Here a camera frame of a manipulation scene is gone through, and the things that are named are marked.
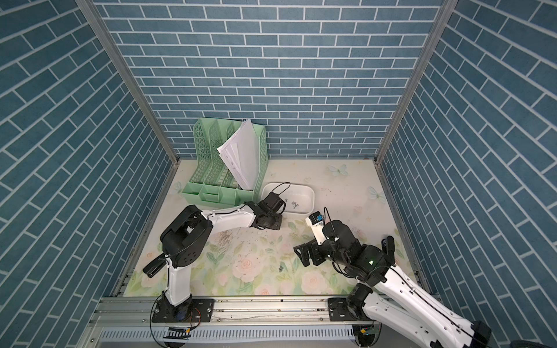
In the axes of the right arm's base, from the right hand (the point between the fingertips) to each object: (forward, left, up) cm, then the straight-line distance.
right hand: (306, 244), depth 72 cm
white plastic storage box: (+31, +4, -16) cm, 35 cm away
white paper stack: (+36, +29, +7) cm, 47 cm away
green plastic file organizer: (+34, +47, -13) cm, 60 cm away
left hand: (+16, +10, -17) cm, 25 cm away
